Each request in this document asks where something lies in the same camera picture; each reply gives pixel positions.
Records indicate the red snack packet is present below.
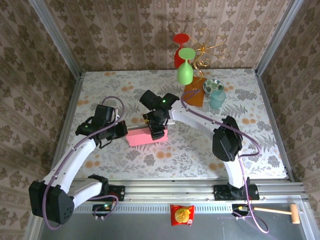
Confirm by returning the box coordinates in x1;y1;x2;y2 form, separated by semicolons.
169;204;196;227

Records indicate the aluminium mounting rail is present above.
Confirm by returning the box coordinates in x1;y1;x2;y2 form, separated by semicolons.
34;178;311;203

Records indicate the leaf patterned bowl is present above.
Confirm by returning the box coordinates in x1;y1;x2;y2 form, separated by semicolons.
202;78;225;96

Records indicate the grey metal shelf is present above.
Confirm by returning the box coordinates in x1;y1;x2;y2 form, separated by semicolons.
24;203;316;240

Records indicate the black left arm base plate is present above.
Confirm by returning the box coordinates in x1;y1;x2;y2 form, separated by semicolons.
80;184;126;202

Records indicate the teal plastic cup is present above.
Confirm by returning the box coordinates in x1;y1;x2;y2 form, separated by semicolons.
208;89;227;110

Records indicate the green wine glass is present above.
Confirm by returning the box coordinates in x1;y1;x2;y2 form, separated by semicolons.
176;47;197;85

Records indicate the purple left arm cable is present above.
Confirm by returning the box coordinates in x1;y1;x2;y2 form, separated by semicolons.
44;96;125;230

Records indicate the pink and white paper box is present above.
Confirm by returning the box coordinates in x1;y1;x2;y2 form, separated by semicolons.
125;121;176;148

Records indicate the gold wire glass rack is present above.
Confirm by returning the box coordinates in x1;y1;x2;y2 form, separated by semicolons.
187;28;231;79

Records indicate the wooden mallet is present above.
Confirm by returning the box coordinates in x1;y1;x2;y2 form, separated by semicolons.
253;203;301;225

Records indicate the aluminium frame post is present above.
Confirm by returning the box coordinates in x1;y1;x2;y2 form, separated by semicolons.
27;0;83;80
252;0;305;77

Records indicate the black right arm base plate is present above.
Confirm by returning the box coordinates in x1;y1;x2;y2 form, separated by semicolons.
213;184;261;201

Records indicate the brown wooden rack base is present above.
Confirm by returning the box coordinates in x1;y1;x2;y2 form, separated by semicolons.
183;76;208;108

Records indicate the floral table cover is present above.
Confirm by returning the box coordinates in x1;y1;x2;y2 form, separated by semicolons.
58;69;288;180

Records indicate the aluminium table side rail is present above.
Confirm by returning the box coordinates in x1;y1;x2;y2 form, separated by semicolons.
254;69;295;182
46;72;84;184

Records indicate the grey slotted cable duct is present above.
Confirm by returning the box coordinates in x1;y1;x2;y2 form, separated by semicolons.
43;202;305;214

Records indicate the red wine glass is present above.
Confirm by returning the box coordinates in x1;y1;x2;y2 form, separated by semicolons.
173;33;192;69

